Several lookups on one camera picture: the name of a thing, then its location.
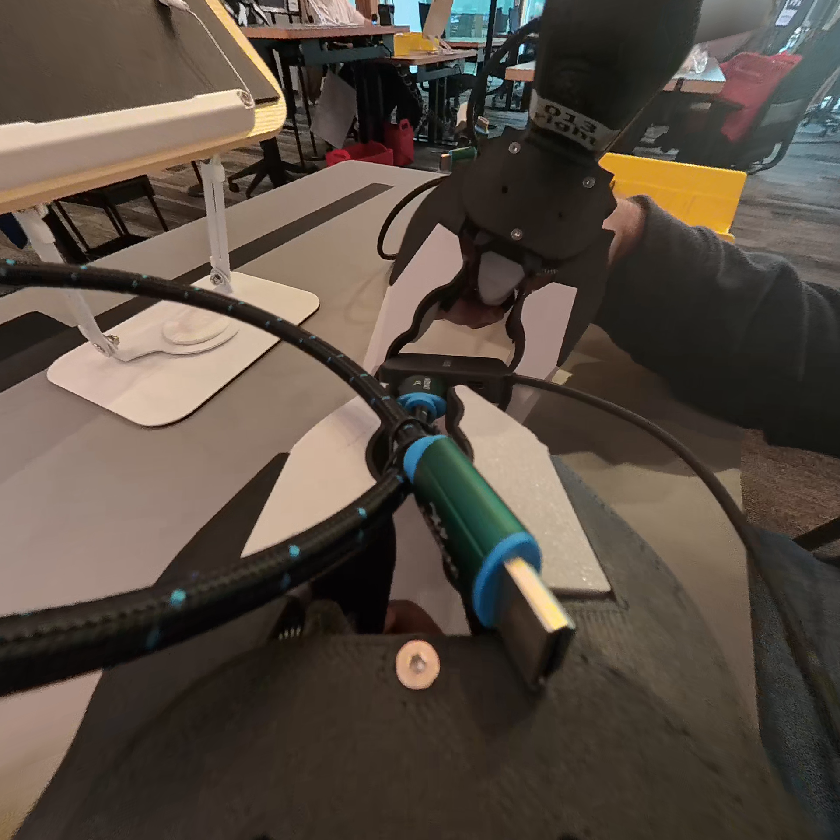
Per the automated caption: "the grey hanging paper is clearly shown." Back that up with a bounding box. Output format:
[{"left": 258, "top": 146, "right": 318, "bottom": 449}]
[{"left": 310, "top": 71, "right": 358, "bottom": 151}]

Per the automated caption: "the looped braided HDMI cable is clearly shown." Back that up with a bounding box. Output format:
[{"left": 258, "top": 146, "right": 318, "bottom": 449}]
[{"left": 0, "top": 259, "right": 577, "bottom": 697}]

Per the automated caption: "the black square hub with cable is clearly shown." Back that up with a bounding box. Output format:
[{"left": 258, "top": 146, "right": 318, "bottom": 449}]
[{"left": 379, "top": 353, "right": 762, "bottom": 546}]

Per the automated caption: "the white folding stand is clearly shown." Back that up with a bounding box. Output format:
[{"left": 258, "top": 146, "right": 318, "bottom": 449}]
[{"left": 16, "top": 154, "right": 320, "bottom": 427}]

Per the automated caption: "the long braided HDMI cable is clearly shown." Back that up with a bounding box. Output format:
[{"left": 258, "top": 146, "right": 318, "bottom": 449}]
[{"left": 440, "top": 16, "right": 546, "bottom": 165}]

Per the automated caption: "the person's left hand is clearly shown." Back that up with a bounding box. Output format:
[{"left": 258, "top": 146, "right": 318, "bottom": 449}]
[{"left": 384, "top": 600, "right": 444, "bottom": 636}]

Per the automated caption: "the person's right forearm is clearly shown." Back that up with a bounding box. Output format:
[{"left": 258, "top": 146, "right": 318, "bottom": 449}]
[{"left": 594, "top": 196, "right": 840, "bottom": 460}]

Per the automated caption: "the person's right hand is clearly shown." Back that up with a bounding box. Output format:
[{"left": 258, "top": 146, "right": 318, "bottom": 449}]
[{"left": 445, "top": 196, "right": 648, "bottom": 330}]

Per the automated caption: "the long wooden desk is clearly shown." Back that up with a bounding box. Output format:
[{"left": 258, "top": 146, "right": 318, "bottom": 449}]
[
  {"left": 241, "top": 23, "right": 411, "bottom": 178},
  {"left": 505, "top": 59, "right": 728, "bottom": 99}
]

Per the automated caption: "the red jacket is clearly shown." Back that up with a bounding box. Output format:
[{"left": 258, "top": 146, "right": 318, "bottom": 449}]
[{"left": 715, "top": 52, "right": 803, "bottom": 142}]

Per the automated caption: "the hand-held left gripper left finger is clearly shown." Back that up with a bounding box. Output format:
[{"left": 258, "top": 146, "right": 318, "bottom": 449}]
[{"left": 241, "top": 394, "right": 398, "bottom": 559}]

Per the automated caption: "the black pole stand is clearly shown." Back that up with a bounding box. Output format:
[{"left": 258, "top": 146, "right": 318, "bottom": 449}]
[{"left": 482, "top": 0, "right": 501, "bottom": 126}]

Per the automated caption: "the person's jeans leg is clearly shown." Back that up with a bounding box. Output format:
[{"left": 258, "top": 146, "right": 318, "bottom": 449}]
[{"left": 748, "top": 525, "right": 840, "bottom": 840}]

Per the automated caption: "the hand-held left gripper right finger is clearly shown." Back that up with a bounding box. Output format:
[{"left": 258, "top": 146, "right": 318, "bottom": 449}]
[{"left": 448, "top": 386, "right": 613, "bottom": 597}]

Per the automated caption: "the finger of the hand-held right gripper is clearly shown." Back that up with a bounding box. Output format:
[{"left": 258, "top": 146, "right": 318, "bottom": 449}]
[
  {"left": 363, "top": 226, "right": 475, "bottom": 375},
  {"left": 505, "top": 282, "right": 580, "bottom": 382}
]

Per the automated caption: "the yellow plastic bin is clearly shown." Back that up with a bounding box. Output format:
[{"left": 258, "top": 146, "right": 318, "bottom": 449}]
[{"left": 598, "top": 152, "right": 748, "bottom": 242}]

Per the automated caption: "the black office chair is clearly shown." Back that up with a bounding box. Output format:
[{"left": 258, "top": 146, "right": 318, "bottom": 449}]
[{"left": 715, "top": 26, "right": 840, "bottom": 175}]

